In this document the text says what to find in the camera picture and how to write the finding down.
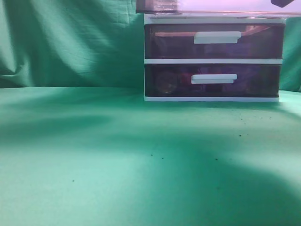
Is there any white drawer cabinet frame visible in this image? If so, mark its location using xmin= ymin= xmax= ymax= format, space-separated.
xmin=144 ymin=15 xmax=285 ymax=102

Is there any dark middle drawer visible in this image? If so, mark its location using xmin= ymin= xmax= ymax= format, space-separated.
xmin=144 ymin=24 xmax=285 ymax=59

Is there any dark bottom drawer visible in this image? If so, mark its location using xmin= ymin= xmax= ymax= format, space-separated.
xmin=144 ymin=64 xmax=281 ymax=98

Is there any green cloth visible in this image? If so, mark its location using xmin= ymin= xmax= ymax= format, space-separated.
xmin=0 ymin=0 xmax=301 ymax=226

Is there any dark drawer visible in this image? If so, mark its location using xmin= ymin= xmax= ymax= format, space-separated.
xmin=144 ymin=24 xmax=285 ymax=59
xmin=136 ymin=0 xmax=301 ymax=17
xmin=144 ymin=64 xmax=281 ymax=98

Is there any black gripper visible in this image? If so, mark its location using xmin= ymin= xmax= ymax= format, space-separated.
xmin=271 ymin=0 xmax=292 ymax=7

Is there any dark top drawer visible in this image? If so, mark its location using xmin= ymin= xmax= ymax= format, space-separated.
xmin=136 ymin=0 xmax=301 ymax=17

